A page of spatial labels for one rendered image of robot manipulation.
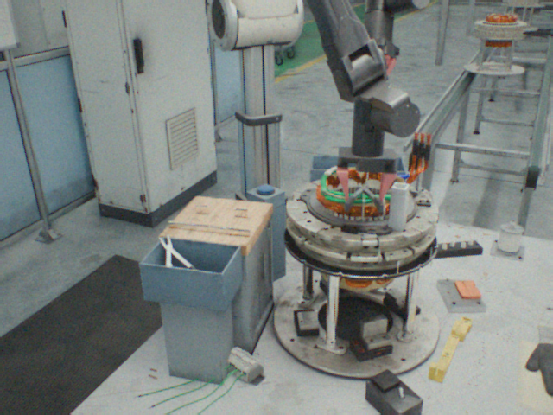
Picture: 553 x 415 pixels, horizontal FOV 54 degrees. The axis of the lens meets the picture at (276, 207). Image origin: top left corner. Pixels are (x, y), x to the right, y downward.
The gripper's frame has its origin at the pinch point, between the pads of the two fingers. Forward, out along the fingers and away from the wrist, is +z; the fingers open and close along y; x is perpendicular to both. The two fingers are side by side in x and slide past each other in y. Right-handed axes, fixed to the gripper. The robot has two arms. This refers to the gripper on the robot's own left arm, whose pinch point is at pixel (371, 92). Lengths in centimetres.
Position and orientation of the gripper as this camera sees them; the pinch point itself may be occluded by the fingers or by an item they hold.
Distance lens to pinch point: 111.1
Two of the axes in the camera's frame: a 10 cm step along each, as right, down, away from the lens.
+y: 4.9, -0.4, 8.7
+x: -8.7, -1.2, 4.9
